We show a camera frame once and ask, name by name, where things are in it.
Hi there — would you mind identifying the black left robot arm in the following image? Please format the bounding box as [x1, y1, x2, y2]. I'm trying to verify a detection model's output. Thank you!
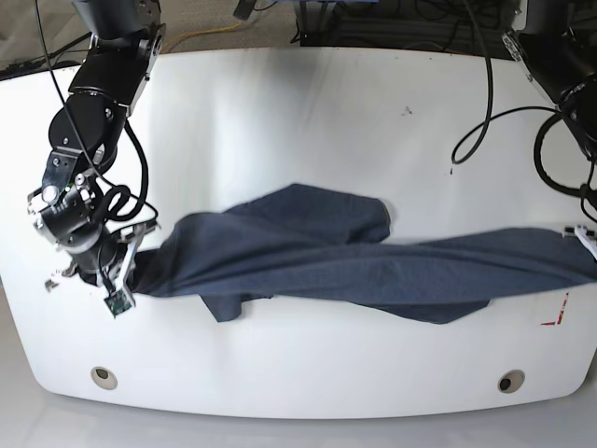
[502, 1, 596, 160]

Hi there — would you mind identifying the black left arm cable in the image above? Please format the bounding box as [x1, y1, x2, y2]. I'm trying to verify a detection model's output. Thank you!
[451, 0, 597, 220]

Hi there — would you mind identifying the yellow cable on floor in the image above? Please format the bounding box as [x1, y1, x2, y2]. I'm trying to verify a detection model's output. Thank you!
[162, 25, 243, 52]

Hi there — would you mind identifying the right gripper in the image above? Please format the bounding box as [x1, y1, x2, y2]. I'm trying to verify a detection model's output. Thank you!
[25, 147, 134, 286]

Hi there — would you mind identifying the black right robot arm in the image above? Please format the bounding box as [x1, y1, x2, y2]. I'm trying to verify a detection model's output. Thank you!
[28, 1, 166, 291]

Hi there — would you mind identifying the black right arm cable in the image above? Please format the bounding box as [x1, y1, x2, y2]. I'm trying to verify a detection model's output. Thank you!
[35, 0, 162, 225]

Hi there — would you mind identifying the left table cable grommet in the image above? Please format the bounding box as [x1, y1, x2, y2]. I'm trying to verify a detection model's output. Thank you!
[90, 367, 118, 390]

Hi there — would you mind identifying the red tape rectangle marking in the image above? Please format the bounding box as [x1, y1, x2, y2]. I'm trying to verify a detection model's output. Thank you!
[540, 292, 570, 327]

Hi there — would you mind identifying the right table cable grommet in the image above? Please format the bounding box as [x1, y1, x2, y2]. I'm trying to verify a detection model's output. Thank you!
[497, 370, 525, 394]

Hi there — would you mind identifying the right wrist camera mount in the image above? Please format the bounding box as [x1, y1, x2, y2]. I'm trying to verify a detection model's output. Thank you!
[44, 223, 162, 319]

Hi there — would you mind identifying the table cable grommet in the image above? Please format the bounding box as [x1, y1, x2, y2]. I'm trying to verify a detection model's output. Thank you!
[90, 367, 118, 390]
[497, 370, 525, 394]

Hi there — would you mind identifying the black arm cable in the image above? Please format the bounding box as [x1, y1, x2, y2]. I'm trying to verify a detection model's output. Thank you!
[35, 0, 162, 225]
[451, 0, 597, 220]

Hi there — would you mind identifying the dark blue T-shirt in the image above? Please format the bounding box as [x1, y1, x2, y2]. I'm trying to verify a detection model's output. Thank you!
[130, 184, 596, 324]

